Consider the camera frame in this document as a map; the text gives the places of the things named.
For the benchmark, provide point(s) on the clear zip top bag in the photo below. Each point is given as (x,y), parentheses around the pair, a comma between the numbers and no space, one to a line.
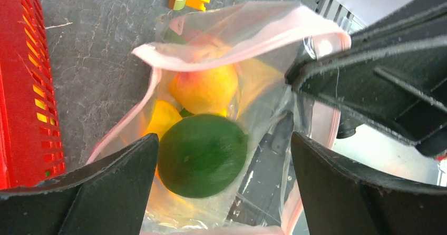
(231,63)

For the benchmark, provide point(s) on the green toy avocado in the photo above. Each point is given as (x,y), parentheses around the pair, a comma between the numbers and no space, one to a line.
(202,155)

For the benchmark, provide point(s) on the orange yellow toy mango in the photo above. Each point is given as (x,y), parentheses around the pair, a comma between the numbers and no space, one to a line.
(207,91)

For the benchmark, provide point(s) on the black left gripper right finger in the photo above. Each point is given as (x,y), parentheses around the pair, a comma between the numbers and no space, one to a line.
(342,196)

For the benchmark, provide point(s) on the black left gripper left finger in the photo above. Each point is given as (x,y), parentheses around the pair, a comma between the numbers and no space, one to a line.
(108,196)

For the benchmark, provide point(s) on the red plastic basket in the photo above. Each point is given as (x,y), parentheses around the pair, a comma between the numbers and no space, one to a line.
(31,144)

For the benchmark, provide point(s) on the yellow toy banana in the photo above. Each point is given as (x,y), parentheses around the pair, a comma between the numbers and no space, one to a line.
(163,118)

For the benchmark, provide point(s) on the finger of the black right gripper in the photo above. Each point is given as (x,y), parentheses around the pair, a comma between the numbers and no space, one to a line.
(411,111)
(382,50)

